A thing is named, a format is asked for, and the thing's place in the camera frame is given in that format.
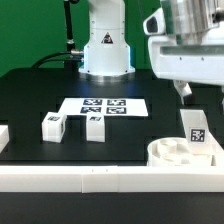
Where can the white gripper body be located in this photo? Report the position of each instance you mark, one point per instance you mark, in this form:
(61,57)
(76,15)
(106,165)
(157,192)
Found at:
(193,63)

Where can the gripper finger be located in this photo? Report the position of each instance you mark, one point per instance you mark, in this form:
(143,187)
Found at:
(184,91)

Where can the white round stool seat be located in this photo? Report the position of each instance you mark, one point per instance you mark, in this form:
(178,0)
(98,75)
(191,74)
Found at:
(175,152)

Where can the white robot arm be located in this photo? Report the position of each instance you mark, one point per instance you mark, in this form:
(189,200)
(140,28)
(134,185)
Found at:
(186,42)

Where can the white marker sheet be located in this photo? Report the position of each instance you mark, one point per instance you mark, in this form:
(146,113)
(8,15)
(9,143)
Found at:
(106,106)

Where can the white U-shaped fence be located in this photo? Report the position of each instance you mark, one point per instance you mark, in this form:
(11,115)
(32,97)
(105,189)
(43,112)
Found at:
(89,179)

